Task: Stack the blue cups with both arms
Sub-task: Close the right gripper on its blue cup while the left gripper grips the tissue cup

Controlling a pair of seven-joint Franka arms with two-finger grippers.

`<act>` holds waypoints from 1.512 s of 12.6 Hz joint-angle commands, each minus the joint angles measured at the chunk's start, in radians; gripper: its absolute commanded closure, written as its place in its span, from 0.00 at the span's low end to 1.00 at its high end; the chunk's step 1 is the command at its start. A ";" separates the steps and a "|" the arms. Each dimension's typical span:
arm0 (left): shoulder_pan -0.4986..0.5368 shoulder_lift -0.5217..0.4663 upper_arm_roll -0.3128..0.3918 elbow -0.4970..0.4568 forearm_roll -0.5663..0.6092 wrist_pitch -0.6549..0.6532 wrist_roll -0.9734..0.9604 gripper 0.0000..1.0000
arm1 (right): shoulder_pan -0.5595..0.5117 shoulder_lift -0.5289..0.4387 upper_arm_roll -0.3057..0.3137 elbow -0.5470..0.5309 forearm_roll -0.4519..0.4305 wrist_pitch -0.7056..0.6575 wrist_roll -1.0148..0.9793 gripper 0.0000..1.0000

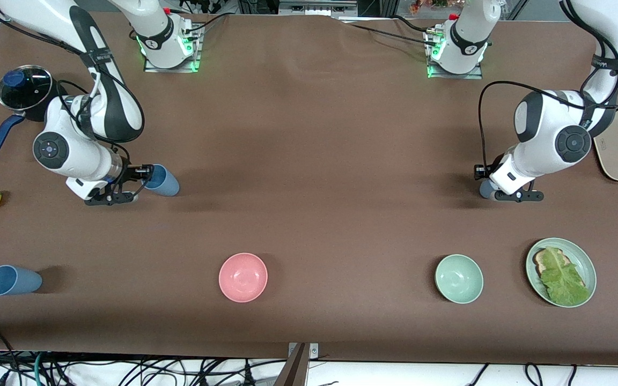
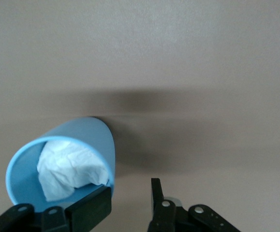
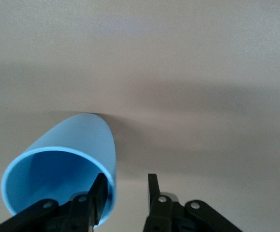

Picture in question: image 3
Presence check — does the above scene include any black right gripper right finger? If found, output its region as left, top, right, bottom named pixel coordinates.
left=143, top=173, right=243, bottom=232

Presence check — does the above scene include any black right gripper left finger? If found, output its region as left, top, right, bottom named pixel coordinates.
left=0, top=172, right=109, bottom=232

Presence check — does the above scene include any blue plastic cup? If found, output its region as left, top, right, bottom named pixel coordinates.
left=0, top=113, right=118, bottom=230

